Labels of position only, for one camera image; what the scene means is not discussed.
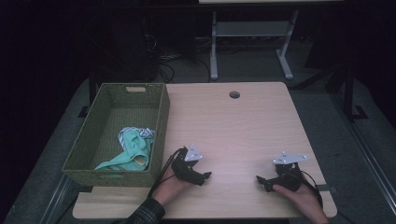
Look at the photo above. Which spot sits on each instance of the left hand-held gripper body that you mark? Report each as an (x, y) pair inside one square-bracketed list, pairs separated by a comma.
[(183, 169)]

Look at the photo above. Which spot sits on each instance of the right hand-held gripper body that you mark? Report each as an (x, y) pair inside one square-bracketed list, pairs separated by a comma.
[(288, 177)]

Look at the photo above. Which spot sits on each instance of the mint green baby bib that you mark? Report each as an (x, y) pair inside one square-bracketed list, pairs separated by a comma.
[(134, 152)]

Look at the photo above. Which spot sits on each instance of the green woven basket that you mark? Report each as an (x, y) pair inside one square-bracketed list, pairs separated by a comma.
[(127, 118)]

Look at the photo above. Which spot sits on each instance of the person's left hand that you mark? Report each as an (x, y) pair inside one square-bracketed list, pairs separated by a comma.
[(169, 188)]

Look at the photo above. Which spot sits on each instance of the person's right hand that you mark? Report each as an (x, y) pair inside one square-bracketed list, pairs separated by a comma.
[(303, 200)]

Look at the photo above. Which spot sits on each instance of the grey tape strip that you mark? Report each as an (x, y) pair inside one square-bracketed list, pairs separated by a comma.
[(322, 187)]

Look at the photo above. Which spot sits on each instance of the black metal stand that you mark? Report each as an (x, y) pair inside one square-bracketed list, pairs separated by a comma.
[(350, 93), (92, 90)]

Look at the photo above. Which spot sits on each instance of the aluminium frame rail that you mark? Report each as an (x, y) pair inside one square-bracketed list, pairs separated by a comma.
[(367, 155), (57, 199)]

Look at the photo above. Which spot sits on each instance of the white metal table frame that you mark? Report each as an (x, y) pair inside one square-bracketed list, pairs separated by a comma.
[(252, 29)]

